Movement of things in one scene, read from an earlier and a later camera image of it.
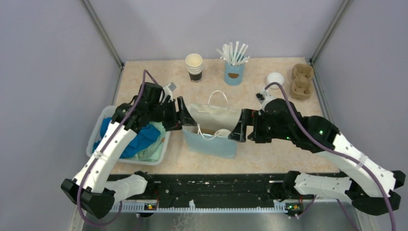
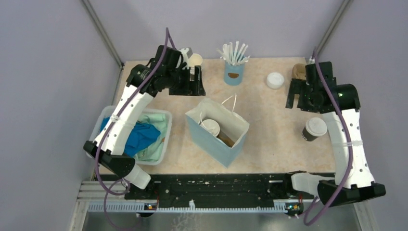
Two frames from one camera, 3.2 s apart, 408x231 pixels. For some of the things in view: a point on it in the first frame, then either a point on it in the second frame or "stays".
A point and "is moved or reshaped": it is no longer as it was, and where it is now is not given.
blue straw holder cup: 234,75 stays
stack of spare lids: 274,77 stays
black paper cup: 222,132 -> 212,126
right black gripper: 247,117 -> 298,86
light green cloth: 153,153 stays
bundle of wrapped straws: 238,58 stays
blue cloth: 144,134 stays
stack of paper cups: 194,62 stays
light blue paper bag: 214,122 is moved or reshaped
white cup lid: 222,132 -> 211,126
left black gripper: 185,118 -> 197,88
